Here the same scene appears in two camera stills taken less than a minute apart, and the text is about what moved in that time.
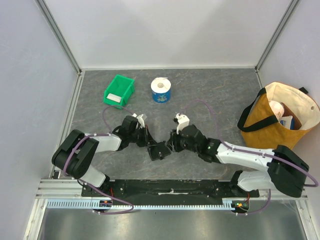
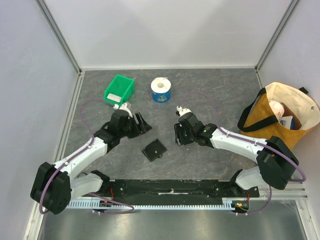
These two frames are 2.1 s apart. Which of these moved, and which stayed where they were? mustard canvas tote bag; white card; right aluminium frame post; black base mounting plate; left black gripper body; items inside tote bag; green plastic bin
Moved: left black gripper body
Stayed: right aluminium frame post; white card; mustard canvas tote bag; items inside tote bag; black base mounting plate; green plastic bin
